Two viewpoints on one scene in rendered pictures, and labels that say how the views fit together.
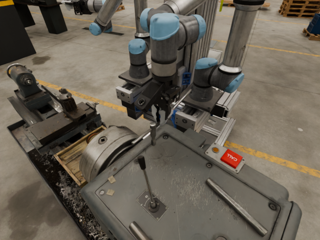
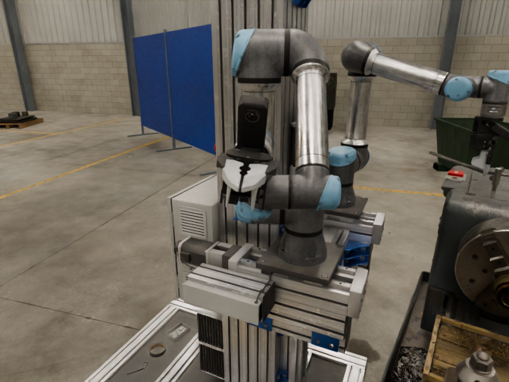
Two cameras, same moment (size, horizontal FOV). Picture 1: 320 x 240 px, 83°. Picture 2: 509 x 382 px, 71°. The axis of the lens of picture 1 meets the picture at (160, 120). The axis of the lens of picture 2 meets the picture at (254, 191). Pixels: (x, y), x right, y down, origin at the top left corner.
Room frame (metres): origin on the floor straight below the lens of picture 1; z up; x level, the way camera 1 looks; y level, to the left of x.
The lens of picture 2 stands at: (1.52, 1.11, 1.72)
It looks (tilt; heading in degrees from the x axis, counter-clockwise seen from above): 20 degrees down; 261
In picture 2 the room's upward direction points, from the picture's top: straight up
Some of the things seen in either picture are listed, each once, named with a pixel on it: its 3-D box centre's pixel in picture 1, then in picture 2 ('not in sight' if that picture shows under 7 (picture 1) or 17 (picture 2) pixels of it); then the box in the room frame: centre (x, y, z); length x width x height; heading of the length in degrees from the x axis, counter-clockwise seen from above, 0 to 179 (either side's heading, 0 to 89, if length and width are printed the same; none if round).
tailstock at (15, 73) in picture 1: (26, 85); not in sight; (1.31, 1.12, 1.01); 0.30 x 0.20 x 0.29; 49
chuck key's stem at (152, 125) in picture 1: (153, 134); (494, 183); (0.46, 0.03, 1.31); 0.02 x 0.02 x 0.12
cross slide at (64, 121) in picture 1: (65, 119); not in sight; (0.94, 0.67, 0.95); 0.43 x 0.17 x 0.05; 139
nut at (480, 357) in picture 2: (63, 90); (482, 359); (0.99, 0.63, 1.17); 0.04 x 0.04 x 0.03
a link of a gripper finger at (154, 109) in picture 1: (159, 110); (480, 163); (0.52, 0.00, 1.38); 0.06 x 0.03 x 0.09; 139
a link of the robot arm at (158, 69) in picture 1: (163, 65); (493, 111); (0.51, -0.01, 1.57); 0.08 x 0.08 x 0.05
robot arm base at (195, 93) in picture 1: (201, 88); (338, 190); (0.94, -0.26, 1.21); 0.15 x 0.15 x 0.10
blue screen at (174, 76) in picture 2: not in sight; (170, 92); (2.04, -6.56, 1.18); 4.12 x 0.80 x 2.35; 116
